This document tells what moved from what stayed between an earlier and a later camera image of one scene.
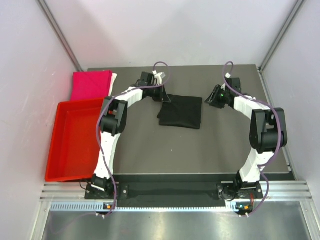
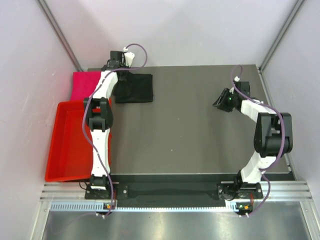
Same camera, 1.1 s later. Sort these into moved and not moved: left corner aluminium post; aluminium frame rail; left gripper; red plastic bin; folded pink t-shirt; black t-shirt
Moved: black t-shirt; left gripper
Not moved: red plastic bin; aluminium frame rail; folded pink t-shirt; left corner aluminium post
